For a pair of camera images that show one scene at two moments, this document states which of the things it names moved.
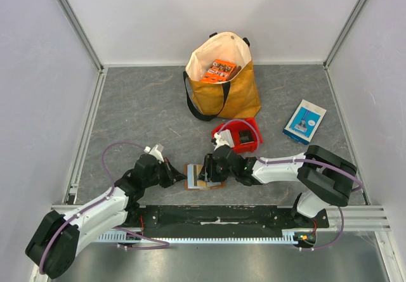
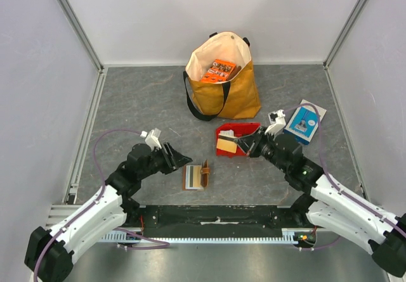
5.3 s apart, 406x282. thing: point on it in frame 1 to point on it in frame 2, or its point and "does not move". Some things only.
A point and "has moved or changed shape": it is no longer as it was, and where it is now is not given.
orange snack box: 219,71 does not move
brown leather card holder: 186,180 has moved or changed shape
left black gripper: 172,174 to 173,160
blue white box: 304,122 does not move
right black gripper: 209,168 to 254,142
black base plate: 223,221 does not move
